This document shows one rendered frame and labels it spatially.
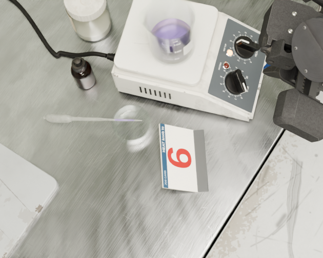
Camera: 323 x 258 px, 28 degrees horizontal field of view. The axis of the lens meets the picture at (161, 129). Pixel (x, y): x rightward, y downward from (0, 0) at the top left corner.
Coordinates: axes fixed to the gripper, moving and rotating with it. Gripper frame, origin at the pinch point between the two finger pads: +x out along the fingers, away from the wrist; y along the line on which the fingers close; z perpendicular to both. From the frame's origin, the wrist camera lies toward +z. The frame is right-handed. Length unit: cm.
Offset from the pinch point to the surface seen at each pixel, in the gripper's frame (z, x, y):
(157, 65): 8.3, 16.2, -0.2
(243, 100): -4.4, 13.4, 0.0
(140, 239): 0.9, 21.7, 21.4
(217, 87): 0.0, 13.8, -0.1
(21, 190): 15.9, 30.9, 19.1
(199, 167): -3.2, 18.4, 9.8
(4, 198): 17.5, 32.0, 20.8
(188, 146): -1.1, 19.1, 7.4
